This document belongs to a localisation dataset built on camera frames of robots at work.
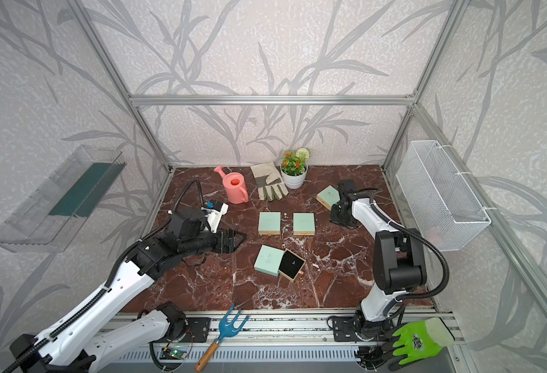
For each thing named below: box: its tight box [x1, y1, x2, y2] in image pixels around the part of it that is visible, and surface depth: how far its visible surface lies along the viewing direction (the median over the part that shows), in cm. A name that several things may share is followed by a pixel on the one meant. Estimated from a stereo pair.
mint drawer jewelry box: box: [292, 212, 316, 236], surface depth 99 cm
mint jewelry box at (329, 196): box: [316, 184, 341, 211], surface depth 108 cm
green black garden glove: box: [380, 317, 455, 371], surface depth 72 cm
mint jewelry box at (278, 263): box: [253, 244, 307, 283], surface depth 88 cm
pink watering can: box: [213, 165, 249, 205], surface depth 102 cm
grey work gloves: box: [250, 161, 290, 202], surface depth 115 cm
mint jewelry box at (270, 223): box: [257, 211, 282, 236], surface depth 98 cm
